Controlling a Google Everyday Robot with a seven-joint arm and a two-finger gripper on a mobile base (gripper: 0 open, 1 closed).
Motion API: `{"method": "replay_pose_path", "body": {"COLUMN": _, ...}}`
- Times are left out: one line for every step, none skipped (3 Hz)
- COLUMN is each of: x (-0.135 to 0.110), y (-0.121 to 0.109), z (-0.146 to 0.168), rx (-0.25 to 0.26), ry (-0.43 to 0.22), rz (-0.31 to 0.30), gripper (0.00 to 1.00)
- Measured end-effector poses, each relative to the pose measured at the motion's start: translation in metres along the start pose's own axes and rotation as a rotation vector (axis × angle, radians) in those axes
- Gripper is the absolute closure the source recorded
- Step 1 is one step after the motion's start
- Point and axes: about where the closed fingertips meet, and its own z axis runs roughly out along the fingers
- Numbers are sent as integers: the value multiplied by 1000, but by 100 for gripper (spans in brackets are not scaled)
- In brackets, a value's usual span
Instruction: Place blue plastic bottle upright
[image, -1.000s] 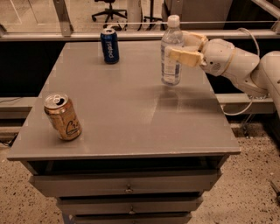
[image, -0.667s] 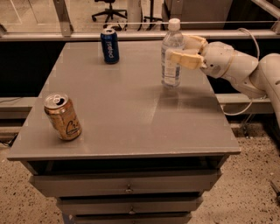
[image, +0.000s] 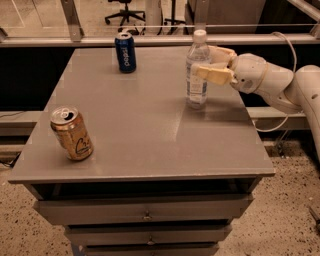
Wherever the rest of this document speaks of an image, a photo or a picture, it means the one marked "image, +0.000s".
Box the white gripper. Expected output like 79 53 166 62
195 46 294 100

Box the clear plastic water bottle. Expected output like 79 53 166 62
186 29 211 109

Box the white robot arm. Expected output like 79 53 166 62
191 46 320 158

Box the black stand base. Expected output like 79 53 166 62
164 0 184 26

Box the blue Pepsi can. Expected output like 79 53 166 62
115 32 136 73

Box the black office chair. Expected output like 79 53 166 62
104 0 146 26

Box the grey drawer cabinet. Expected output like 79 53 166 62
7 45 276 256

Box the top grey drawer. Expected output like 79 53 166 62
34 194 253 225

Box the grey drawer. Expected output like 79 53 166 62
65 223 232 246
83 243 219 256
34 194 253 225

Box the gold LaCroix can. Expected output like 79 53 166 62
50 106 94 161

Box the middle grey drawer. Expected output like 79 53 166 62
65 223 232 246

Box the bottom grey drawer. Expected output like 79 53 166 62
83 243 219 256

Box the white cable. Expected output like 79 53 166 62
253 31 298 133

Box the metal window rail frame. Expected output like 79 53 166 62
0 0 320 47

